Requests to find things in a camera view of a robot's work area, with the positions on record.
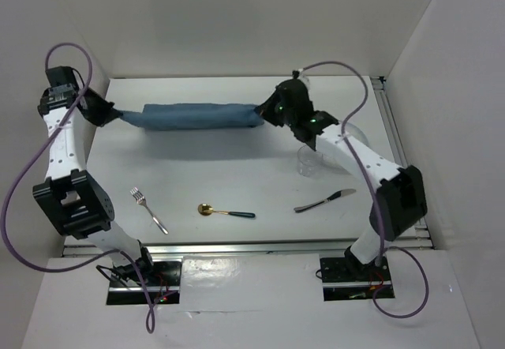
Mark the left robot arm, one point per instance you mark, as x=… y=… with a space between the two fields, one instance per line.
x=73 y=200

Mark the clear glass plate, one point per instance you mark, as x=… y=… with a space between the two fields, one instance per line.
x=333 y=165

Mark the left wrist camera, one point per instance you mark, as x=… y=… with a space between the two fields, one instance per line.
x=61 y=76

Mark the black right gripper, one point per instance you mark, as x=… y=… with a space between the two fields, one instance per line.
x=265 y=110

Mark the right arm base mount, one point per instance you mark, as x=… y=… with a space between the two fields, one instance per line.
x=340 y=284

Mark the clear plastic cup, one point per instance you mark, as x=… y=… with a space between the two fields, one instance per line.
x=308 y=161

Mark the silver table knife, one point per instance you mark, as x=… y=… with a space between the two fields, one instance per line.
x=334 y=196

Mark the blue cloth napkin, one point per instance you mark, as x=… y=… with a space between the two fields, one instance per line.
x=193 y=116

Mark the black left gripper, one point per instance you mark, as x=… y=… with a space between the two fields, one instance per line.
x=106 y=114

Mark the silver fork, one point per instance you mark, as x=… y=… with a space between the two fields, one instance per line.
x=142 y=201

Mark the aluminium rail frame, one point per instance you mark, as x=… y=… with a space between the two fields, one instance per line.
x=418 y=236

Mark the gold spoon with dark handle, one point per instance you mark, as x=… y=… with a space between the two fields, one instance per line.
x=207 y=210

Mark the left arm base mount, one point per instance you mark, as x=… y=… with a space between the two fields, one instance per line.
x=163 y=286

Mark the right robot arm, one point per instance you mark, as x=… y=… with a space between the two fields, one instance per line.
x=398 y=193

